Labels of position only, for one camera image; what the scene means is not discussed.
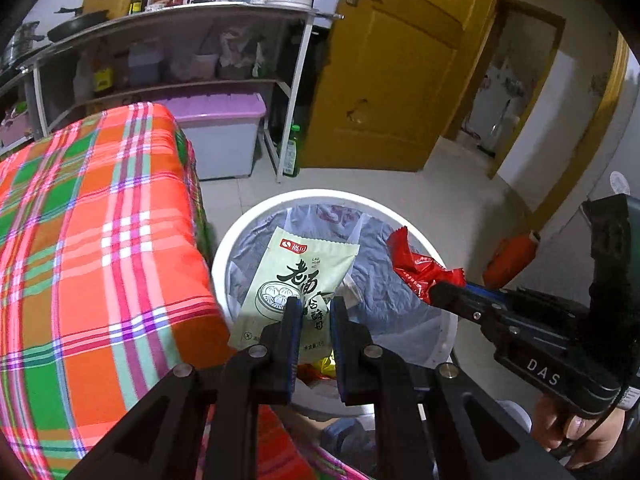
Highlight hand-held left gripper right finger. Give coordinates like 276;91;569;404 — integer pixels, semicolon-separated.
330;296;576;480

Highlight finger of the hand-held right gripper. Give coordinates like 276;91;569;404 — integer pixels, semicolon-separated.
465;284;531;308
430;282;506;341

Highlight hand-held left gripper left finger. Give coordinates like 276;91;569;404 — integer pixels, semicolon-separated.
65;296;303;480

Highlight solid red foil wrapper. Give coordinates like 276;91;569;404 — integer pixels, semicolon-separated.
387;227;468;306

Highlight pale printed food packet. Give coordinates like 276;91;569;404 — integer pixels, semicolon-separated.
227;226;361;366

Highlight white round bin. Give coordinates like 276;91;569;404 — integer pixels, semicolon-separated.
211;189;458;418

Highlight person's right hand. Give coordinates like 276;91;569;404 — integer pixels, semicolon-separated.
530;395;626;463

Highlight grey plastic bin liner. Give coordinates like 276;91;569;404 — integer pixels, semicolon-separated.
225;202;446;406

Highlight white appliance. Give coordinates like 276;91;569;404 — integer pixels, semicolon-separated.
462;52;526;153

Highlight green plastic bottle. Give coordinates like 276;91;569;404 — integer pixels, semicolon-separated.
281;125;303;178

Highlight plaid cloth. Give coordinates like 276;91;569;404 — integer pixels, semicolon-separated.
0;102;351;480

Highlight yellow wooden door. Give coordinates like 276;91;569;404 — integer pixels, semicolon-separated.
300;0;506;173

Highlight purple lid storage box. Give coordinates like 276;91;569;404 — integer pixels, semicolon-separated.
160;92;267;181

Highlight crumpled plastic bags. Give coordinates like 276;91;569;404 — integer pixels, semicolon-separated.
217;30;266;81

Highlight translucent oil jug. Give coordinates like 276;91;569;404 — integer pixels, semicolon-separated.
127;40;163;86

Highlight yellow label oil bottle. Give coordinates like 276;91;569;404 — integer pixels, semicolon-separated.
92;55;115;93

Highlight white plastic bottle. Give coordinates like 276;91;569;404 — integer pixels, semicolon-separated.
72;57;95;101

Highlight white metal shelf unit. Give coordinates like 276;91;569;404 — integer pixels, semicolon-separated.
17;0;346;183

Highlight pink plastic basket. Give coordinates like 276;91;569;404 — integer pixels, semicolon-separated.
0;110;31;148

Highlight black frying pan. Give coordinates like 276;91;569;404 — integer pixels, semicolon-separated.
46;6;108;43

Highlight steel steamer pot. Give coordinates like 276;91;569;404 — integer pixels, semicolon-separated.
0;21;41;68

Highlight brown doorway frame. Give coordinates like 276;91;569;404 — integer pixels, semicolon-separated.
442;0;568;181

